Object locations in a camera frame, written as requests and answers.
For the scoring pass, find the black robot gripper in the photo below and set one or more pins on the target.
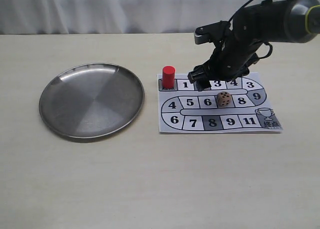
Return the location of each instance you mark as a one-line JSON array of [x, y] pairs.
[[232, 57]]

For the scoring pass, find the wooden die with black pips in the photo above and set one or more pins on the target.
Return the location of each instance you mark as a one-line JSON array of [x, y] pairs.
[[223, 99]]

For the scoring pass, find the red cylinder game piece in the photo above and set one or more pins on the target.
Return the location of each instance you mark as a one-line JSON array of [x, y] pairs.
[[168, 77]]

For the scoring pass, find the printed paper game board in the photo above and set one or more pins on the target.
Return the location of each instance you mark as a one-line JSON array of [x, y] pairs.
[[183, 109]]

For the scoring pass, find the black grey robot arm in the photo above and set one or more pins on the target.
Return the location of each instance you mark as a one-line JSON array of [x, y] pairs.
[[287, 21]]

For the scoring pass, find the round stainless steel plate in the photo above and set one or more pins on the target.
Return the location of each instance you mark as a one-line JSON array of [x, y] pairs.
[[91, 101]]

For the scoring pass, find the white curtain backdrop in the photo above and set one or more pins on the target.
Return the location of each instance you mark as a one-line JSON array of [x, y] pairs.
[[29, 17]]

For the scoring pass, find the black wrist camera with silver edge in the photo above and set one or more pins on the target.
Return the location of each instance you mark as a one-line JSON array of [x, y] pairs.
[[211, 33]]

